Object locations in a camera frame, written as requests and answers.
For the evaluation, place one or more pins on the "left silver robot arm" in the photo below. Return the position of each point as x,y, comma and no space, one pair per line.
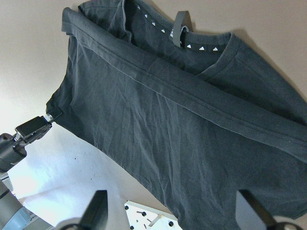
13,215

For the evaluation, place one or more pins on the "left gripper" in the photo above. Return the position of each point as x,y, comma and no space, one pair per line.
12,148

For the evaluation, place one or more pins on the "black t-shirt with logo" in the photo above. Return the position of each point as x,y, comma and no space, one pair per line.
193,124

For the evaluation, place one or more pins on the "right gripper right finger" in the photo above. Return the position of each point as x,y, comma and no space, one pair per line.
250,214

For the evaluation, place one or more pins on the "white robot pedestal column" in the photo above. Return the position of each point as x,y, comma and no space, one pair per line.
142,217

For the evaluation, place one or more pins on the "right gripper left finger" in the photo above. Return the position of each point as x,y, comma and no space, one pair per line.
96,215

